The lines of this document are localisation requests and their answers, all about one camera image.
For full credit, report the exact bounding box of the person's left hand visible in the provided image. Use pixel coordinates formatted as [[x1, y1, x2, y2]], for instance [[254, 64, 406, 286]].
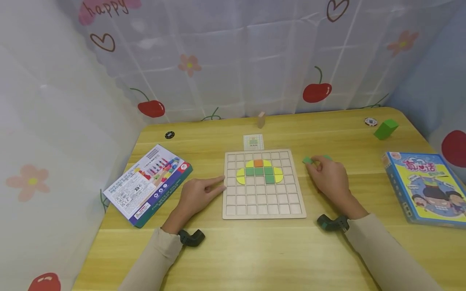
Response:
[[174, 176, 227, 224]]

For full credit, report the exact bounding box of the person's right hand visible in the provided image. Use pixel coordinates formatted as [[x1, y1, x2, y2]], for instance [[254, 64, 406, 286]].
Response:
[[305, 156, 360, 211]]

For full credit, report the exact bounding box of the person's left forearm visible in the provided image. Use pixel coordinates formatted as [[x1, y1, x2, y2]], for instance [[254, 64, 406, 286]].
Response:
[[118, 212, 190, 291]]

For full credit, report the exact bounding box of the person's right forearm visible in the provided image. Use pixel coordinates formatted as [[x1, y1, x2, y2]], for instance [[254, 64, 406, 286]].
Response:
[[339, 200, 444, 291]]

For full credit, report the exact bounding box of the black wrist band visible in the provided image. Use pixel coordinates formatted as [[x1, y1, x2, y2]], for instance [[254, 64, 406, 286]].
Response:
[[316, 214, 350, 233], [178, 229, 206, 247]]

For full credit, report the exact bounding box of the wooden grid puzzle board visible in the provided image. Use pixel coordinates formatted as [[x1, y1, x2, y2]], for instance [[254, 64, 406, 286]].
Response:
[[222, 149, 307, 220]]

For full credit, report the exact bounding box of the small pattern card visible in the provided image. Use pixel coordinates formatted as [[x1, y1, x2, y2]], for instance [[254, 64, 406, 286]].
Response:
[[243, 134, 264, 151]]

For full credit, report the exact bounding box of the green wooden block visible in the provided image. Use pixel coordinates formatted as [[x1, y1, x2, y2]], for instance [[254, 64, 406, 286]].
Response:
[[374, 118, 399, 141]]

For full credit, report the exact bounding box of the blue cartoon game box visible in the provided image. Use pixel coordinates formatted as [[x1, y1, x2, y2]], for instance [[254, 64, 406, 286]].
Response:
[[381, 152, 466, 229]]

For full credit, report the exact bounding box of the white and teal toy box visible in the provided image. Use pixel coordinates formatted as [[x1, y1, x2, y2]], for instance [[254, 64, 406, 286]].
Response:
[[103, 144, 193, 228]]

